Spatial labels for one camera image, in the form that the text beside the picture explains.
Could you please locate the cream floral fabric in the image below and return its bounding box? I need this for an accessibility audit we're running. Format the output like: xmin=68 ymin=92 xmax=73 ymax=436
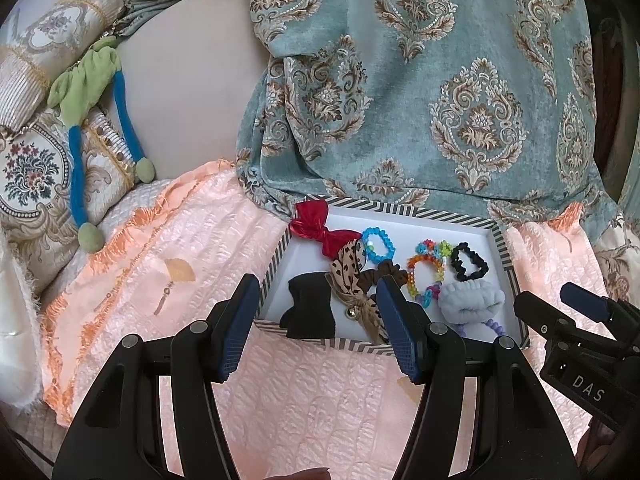
xmin=595 ymin=215 xmax=640 ymax=306

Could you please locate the black scrunchie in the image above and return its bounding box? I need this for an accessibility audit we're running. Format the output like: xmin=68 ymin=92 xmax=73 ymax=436
xmin=450 ymin=242 xmax=493 ymax=283

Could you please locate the white box with striped rim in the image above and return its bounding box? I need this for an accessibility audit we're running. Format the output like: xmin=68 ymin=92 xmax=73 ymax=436
xmin=254 ymin=194 xmax=531 ymax=358

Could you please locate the white fluffy cloth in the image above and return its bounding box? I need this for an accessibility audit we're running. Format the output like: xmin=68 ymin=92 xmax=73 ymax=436
xmin=0 ymin=237 xmax=46 ymax=406

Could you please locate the beige upholstered backrest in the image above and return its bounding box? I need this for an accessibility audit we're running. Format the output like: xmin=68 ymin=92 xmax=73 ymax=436
xmin=117 ymin=0 xmax=273 ymax=186

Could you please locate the orange multicoloured bead bracelet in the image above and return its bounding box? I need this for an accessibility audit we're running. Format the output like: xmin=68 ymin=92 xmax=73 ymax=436
xmin=407 ymin=252 xmax=446 ymax=306

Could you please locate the blue bead bracelet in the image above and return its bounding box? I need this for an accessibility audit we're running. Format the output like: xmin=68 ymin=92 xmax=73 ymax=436
xmin=361 ymin=226 xmax=397 ymax=267

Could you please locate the teal patterned blanket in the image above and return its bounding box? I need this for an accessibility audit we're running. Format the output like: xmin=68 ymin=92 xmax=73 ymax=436
xmin=110 ymin=0 xmax=621 ymax=233

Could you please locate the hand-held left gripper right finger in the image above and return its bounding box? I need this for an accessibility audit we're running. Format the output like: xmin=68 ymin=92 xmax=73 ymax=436
xmin=376 ymin=276 xmax=581 ymax=480

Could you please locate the embroidered floral cushion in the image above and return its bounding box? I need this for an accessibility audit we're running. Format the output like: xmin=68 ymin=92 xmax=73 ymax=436
xmin=0 ymin=107 xmax=138 ymax=291

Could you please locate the purple bead bracelet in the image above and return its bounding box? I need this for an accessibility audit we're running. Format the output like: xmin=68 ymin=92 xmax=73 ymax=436
xmin=455 ymin=317 xmax=506 ymax=342

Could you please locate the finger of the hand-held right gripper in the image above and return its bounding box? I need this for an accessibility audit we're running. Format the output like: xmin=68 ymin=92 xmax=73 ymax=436
xmin=560 ymin=282 xmax=613 ymax=326
xmin=514 ymin=291 xmax=553 ymax=346

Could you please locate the flower bead bracelet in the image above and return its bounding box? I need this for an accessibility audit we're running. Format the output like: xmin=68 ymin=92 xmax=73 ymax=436
xmin=416 ymin=239 xmax=454 ymax=281

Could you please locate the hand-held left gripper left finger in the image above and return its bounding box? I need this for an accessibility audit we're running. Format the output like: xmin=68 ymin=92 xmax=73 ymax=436
xmin=52 ymin=272 xmax=261 ymax=480

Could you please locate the pink textured bedspread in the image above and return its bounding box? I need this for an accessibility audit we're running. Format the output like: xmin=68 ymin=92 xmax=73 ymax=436
xmin=40 ymin=157 xmax=621 ymax=480

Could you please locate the light blue fluffy scrunchie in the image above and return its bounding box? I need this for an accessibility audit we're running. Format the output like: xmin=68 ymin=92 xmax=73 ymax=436
xmin=439 ymin=280 xmax=507 ymax=326

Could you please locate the black hair bow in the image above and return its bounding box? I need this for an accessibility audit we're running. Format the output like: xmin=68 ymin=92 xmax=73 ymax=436
xmin=279 ymin=274 xmax=337 ymax=340

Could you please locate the green and blue plush toy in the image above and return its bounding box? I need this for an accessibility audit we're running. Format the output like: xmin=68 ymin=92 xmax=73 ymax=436
xmin=47 ymin=35 xmax=157 ymax=253

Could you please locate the leopard print hair bow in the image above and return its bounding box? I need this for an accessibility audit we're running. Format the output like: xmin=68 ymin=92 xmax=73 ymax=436
xmin=325 ymin=240 xmax=391 ymax=346

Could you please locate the red hair bow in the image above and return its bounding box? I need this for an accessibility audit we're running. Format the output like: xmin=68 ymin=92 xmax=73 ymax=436
xmin=291 ymin=201 xmax=362 ymax=259

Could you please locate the brown hair bow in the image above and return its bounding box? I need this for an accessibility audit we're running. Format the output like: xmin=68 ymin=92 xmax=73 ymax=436
xmin=357 ymin=260 xmax=412 ymax=293

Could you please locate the cream striped bolster pillow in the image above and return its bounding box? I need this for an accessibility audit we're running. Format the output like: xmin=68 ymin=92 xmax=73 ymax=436
xmin=0 ymin=0 xmax=128 ymax=133

